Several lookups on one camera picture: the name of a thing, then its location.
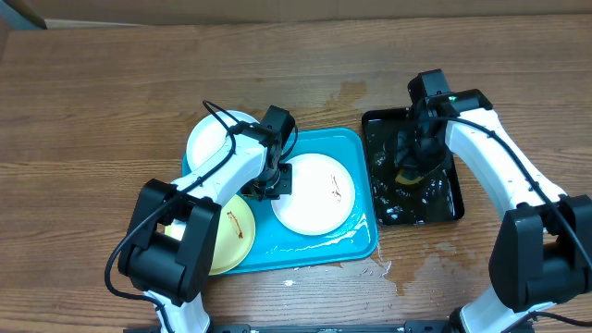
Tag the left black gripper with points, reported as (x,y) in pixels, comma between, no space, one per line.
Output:
(251,191)

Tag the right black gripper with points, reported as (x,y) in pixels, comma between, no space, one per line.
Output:
(405,159)

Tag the green yellow sponge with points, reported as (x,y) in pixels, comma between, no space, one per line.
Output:
(405,178)

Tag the white plate with stain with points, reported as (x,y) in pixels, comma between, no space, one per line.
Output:
(322,196)

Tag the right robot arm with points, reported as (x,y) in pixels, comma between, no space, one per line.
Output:
(542,254)

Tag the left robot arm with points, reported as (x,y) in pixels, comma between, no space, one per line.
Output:
(166,256)

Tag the black rectangular tray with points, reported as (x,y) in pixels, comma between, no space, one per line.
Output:
(432,200)

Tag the yellow plate with stain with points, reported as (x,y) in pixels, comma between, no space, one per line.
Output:
(235,236)

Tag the cardboard backdrop panel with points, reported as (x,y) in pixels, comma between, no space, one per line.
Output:
(38,14)

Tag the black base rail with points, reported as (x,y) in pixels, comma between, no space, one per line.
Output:
(412,326)

